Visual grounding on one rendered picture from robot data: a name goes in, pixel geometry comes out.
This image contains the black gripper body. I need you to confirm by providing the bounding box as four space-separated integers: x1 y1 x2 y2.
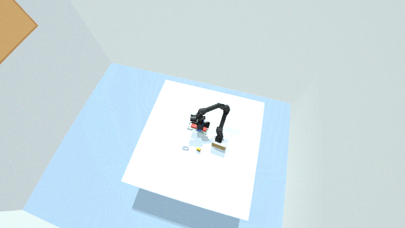
192 121 210 128

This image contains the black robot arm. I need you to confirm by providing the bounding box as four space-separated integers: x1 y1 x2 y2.
190 103 231 143

